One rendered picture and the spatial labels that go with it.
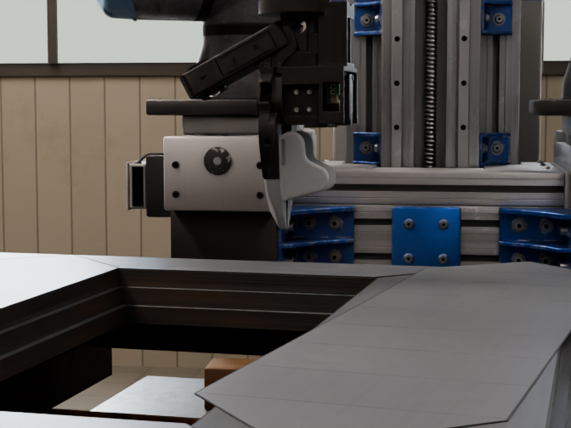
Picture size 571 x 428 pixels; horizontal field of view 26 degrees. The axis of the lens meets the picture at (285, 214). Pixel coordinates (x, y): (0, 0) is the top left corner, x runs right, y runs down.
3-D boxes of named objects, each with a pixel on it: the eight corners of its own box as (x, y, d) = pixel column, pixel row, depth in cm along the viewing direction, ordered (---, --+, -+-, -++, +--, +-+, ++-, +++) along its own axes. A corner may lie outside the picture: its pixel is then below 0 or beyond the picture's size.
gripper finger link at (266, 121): (275, 180, 112) (274, 82, 111) (258, 180, 112) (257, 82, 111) (287, 177, 116) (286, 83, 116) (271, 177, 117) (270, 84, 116)
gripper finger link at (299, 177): (325, 233, 113) (325, 131, 112) (262, 231, 114) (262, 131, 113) (332, 229, 116) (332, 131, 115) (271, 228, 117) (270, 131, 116)
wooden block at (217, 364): (295, 400, 148) (295, 359, 147) (290, 413, 142) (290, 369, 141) (212, 398, 149) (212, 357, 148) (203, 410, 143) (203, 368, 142)
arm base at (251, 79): (202, 99, 176) (202, 30, 176) (308, 99, 174) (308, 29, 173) (178, 99, 162) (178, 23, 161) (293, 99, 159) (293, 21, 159)
